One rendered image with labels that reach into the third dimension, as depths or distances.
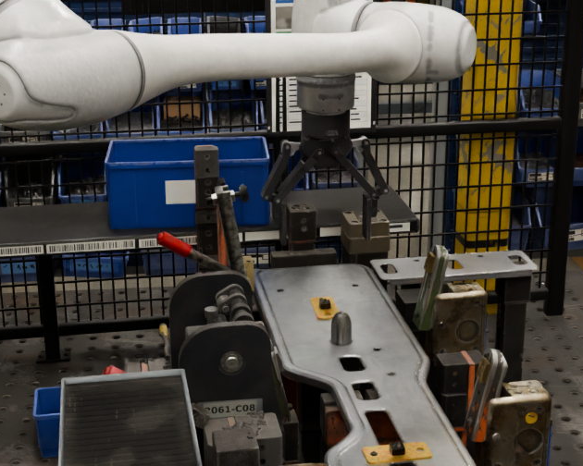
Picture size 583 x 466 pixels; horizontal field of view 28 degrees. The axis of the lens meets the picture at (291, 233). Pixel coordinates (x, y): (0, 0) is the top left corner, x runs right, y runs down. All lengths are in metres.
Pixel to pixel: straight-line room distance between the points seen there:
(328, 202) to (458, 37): 0.77
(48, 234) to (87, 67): 0.93
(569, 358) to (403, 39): 1.06
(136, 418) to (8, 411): 1.05
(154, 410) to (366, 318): 0.67
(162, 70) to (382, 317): 0.65
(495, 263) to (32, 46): 1.10
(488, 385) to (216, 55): 0.55
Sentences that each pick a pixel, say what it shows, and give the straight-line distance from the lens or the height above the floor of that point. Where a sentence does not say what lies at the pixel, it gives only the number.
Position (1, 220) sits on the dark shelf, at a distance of 2.30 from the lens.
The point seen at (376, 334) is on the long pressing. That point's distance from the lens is 1.81.
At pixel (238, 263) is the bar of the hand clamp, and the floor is 1.10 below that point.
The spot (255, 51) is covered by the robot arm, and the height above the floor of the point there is 1.48.
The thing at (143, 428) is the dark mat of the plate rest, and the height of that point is 1.16.
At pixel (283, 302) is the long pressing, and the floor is 1.00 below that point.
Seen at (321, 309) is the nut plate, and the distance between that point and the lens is 1.89.
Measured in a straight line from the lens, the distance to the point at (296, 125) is 2.36.
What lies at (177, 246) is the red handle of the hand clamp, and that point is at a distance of 1.81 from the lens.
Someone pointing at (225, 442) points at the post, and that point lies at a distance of 1.32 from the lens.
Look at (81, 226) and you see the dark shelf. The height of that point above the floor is 1.03.
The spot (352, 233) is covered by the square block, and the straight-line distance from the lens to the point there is 2.12.
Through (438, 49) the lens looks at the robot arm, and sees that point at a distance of 1.62.
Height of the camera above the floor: 1.76
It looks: 20 degrees down
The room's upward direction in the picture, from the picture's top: straight up
